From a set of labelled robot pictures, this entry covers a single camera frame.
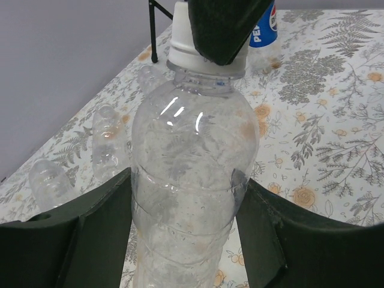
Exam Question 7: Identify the clear bottle blue label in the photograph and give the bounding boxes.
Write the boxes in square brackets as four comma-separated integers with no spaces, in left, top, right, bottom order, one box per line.
[248,1,283,74]

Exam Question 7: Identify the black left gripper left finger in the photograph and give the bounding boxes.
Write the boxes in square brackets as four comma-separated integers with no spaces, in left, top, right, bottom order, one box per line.
[1,169,132,287]

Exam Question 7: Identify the clear plastic bottle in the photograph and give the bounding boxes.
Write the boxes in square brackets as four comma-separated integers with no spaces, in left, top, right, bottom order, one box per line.
[28,158,79,212]
[92,104,130,182]
[131,68,259,287]
[137,65,167,95]

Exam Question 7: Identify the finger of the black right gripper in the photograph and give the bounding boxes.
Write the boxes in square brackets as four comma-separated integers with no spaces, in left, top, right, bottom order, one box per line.
[187,0,272,66]

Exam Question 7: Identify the black music stand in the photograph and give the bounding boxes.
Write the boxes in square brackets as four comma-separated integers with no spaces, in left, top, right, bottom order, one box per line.
[148,0,173,64]

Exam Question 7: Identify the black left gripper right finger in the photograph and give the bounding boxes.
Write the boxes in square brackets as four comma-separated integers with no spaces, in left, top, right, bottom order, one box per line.
[236,181,383,287]

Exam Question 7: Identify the blue white bottle cap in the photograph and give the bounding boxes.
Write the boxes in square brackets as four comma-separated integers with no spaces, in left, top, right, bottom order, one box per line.
[167,1,248,77]

